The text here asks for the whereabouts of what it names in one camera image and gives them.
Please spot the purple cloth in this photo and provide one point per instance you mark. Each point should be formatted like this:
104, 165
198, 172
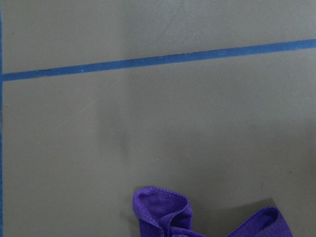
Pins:
164, 213

